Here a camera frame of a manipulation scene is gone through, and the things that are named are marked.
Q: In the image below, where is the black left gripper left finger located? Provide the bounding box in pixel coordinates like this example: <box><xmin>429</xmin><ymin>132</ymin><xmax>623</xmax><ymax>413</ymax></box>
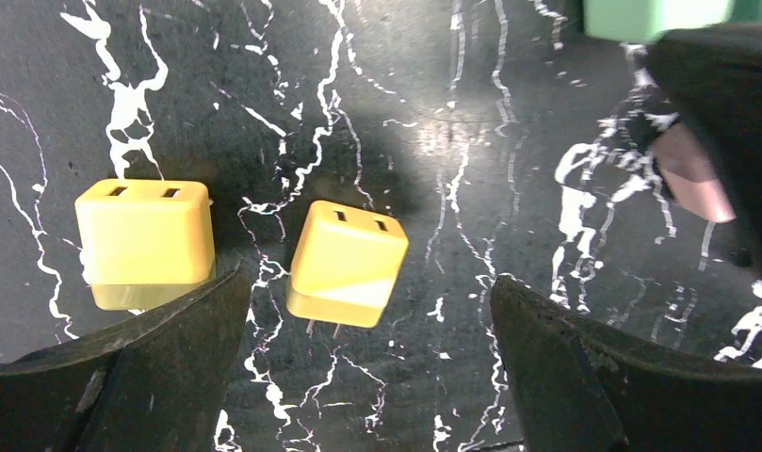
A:
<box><xmin>0</xmin><ymin>266</ymin><xmax>251</xmax><ymax>451</ymax></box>

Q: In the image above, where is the mauve plug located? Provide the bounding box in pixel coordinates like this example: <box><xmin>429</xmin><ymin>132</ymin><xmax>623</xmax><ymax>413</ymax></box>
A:
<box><xmin>652</xmin><ymin>123</ymin><xmax>736</xmax><ymax>223</ymax></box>

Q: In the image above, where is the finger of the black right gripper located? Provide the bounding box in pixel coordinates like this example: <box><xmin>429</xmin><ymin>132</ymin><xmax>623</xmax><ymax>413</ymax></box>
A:
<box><xmin>646</xmin><ymin>24</ymin><xmax>762</xmax><ymax>278</ymax></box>

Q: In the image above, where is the green usb plug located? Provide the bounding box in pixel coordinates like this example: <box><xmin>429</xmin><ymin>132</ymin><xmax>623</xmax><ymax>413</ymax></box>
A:
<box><xmin>583</xmin><ymin>0</ymin><xmax>762</xmax><ymax>43</ymax></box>

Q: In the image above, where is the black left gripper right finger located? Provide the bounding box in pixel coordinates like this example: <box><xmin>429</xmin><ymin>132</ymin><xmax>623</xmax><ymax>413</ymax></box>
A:
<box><xmin>490</xmin><ymin>276</ymin><xmax>762</xmax><ymax>451</ymax></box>

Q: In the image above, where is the yellow usb plug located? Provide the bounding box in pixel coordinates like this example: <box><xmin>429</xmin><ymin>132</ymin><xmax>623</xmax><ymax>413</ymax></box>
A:
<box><xmin>74</xmin><ymin>179</ymin><xmax>216</xmax><ymax>311</ymax></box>

